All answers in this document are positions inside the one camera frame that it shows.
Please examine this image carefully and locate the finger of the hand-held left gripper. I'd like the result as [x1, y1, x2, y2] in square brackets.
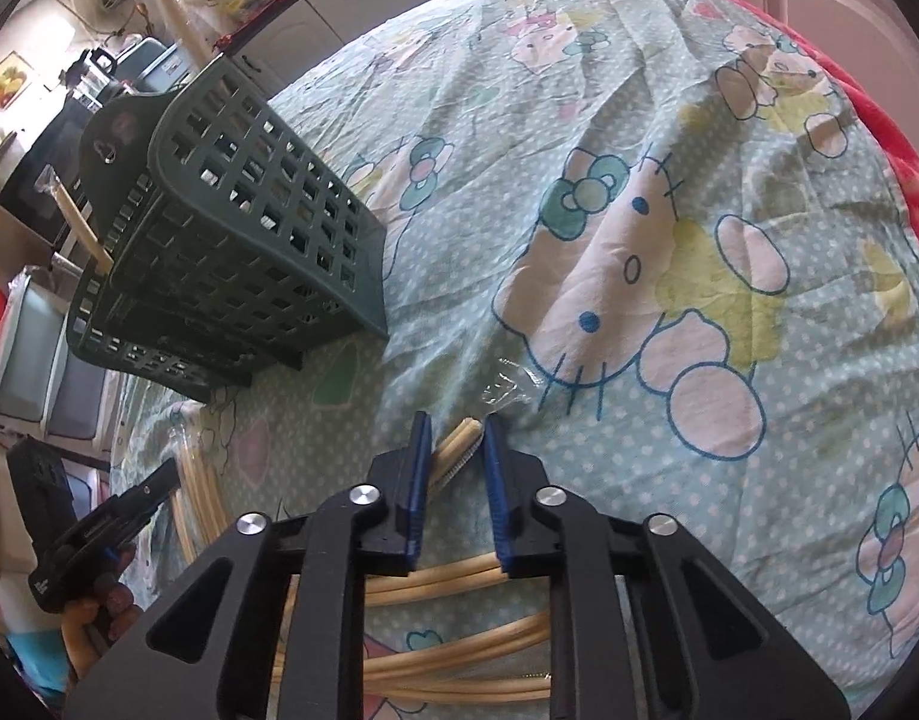
[103, 460, 182, 533]

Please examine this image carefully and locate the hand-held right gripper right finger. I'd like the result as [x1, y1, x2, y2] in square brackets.
[483, 417, 852, 720]

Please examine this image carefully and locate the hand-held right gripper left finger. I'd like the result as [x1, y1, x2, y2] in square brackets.
[62, 411, 434, 720]

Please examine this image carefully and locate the wooden chopstick pair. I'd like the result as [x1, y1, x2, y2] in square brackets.
[35, 169, 116, 271]
[280, 561, 509, 608]
[428, 360, 551, 492]
[265, 671, 552, 710]
[268, 610, 552, 691]
[160, 427, 213, 567]

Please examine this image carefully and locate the dark green plastic utensil basket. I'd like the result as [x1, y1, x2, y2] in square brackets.
[64, 56, 392, 404]

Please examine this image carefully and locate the person's left hand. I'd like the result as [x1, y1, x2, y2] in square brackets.
[62, 540, 144, 650]

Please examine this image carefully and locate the white plastic drawer unit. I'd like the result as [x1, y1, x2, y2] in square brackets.
[0, 266, 108, 451]

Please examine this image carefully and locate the black microwave oven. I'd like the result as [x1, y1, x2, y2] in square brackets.
[0, 101, 93, 248]

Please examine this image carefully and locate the blue plastic box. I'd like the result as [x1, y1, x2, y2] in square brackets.
[116, 36, 206, 95]

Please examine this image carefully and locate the black blender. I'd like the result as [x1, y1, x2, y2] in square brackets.
[62, 49, 119, 102]

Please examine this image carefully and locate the red fleece blanket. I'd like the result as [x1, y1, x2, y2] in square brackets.
[699, 0, 919, 241]

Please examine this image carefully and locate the pink door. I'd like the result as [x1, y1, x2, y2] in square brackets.
[624, 0, 919, 136]

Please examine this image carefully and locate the fruit wall picture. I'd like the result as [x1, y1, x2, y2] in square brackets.
[0, 51, 37, 117]

